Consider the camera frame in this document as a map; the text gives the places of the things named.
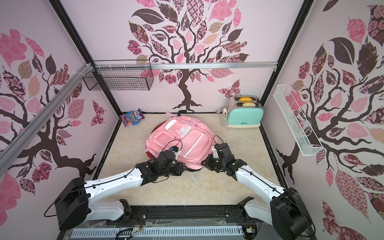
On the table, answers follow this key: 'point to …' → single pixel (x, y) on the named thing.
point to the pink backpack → (191, 140)
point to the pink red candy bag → (125, 121)
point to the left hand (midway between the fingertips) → (185, 170)
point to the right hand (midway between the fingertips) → (200, 165)
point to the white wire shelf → (305, 142)
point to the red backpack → (150, 154)
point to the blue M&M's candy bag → (134, 121)
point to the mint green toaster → (245, 111)
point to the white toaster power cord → (223, 112)
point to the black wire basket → (131, 79)
